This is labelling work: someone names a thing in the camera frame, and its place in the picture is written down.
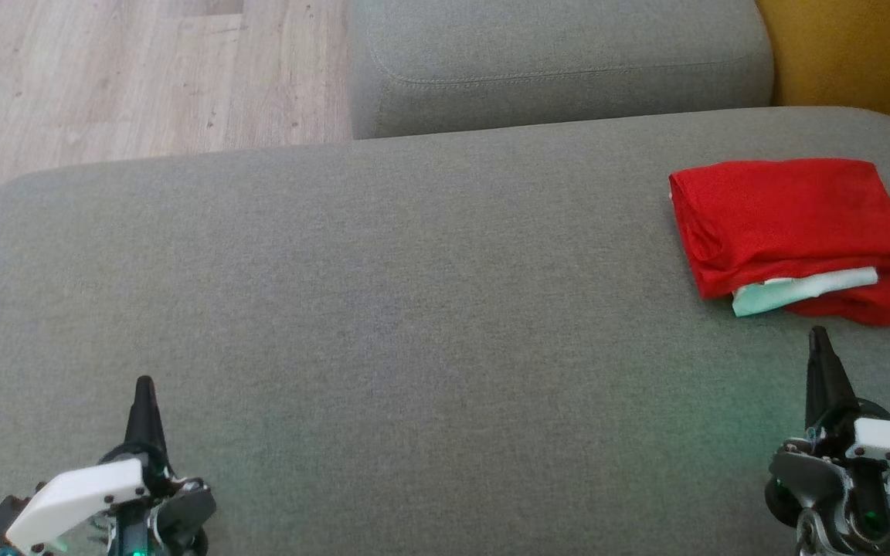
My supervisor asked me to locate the small grey sofa cushion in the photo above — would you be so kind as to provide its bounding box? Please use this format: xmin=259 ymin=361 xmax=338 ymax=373
xmin=346 ymin=0 xmax=774 ymax=141

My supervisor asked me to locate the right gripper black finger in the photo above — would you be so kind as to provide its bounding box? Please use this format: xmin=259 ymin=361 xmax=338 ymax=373
xmin=804 ymin=326 xmax=861 ymax=430

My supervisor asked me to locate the red basketball jersey white trim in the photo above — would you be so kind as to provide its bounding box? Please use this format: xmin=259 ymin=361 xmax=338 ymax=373
xmin=669 ymin=158 xmax=890 ymax=318

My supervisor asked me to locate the large grey sofa seat cushion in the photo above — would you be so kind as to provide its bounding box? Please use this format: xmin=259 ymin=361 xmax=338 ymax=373
xmin=0 ymin=106 xmax=890 ymax=556

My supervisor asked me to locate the mustard yellow upholstered furniture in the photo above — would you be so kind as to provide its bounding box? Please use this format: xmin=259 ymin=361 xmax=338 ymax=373
xmin=754 ymin=0 xmax=890 ymax=151

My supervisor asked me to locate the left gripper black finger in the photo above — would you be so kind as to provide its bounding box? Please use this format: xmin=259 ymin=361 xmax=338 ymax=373
xmin=124 ymin=376 xmax=169 ymax=472

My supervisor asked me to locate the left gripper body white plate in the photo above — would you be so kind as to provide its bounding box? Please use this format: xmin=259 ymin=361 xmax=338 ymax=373
xmin=5 ymin=456 xmax=219 ymax=556

